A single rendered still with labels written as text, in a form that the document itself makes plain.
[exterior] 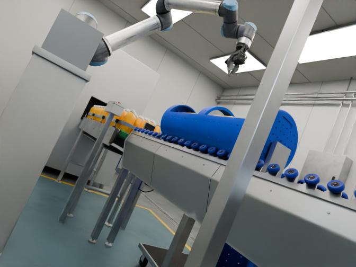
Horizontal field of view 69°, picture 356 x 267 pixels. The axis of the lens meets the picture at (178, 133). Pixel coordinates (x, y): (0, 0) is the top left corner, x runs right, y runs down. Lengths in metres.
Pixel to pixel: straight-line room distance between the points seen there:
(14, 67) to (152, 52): 3.00
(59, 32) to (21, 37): 4.60
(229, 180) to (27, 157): 1.16
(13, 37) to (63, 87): 4.72
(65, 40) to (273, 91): 1.22
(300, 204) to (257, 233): 0.19
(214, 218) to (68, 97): 1.12
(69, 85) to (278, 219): 1.25
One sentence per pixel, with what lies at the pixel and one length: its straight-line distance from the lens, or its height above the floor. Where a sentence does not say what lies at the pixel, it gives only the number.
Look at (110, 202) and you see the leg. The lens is 2.19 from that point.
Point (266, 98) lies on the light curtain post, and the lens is 0.81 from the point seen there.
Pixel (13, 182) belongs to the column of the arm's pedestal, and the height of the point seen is 0.39.
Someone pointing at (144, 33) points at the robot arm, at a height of 1.62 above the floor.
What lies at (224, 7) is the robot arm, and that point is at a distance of 1.79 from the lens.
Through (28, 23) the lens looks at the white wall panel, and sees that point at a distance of 6.33.
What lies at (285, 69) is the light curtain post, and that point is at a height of 1.22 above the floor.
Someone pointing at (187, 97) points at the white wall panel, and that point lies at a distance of 7.10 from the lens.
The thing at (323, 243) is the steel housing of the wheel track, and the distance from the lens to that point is 0.85.
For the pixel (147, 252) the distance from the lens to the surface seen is 2.11.
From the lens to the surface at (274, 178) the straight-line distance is 0.99.
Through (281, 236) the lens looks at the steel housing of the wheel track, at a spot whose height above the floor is 0.76.
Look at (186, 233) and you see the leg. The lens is 1.32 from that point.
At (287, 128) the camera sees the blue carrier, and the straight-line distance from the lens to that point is 1.23.
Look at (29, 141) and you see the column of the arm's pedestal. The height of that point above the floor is 0.62.
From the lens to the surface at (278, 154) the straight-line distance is 1.15.
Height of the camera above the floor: 0.84
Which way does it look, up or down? 6 degrees up
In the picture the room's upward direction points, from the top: 24 degrees clockwise
